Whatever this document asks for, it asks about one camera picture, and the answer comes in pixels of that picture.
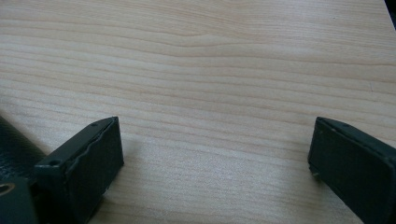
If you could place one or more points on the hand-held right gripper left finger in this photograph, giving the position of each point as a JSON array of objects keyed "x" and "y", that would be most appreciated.
[{"x": 84, "y": 168}]

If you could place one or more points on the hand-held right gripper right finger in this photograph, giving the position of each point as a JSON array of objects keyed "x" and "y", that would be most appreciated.
[{"x": 351, "y": 161}]

